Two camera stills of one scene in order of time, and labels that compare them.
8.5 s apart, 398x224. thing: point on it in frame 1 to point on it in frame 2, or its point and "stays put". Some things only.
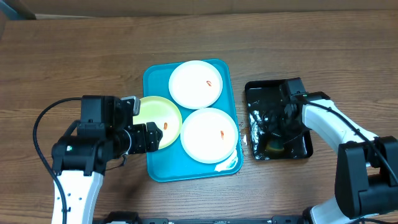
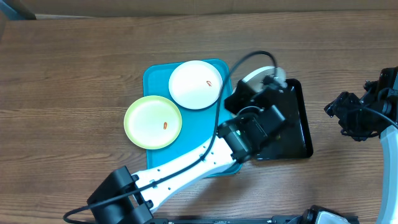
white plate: [209, 135] to [254, 79]
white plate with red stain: [195, 84] stays put
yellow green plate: [165, 114] stays put
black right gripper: [280, 116] to [337, 107]
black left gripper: [148, 139] to [240, 99]
